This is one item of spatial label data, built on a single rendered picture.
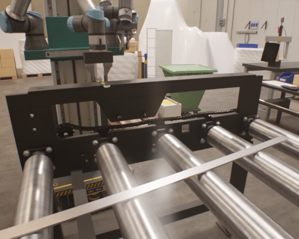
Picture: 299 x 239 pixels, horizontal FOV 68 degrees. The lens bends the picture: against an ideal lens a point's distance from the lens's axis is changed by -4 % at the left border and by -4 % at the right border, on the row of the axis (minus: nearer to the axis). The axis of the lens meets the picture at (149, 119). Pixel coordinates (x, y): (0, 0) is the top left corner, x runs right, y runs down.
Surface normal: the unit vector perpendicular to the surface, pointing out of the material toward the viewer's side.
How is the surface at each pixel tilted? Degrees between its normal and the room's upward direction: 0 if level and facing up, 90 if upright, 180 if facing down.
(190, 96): 101
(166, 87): 90
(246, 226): 48
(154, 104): 90
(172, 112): 90
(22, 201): 20
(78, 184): 0
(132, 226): 36
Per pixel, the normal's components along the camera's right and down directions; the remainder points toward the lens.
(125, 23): 0.35, -0.07
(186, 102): 0.22, 0.51
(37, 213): 0.40, -0.90
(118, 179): -0.32, -0.84
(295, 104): -0.89, 0.16
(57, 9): 0.45, 0.31
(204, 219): 0.00, -0.94
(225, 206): -0.75, -0.46
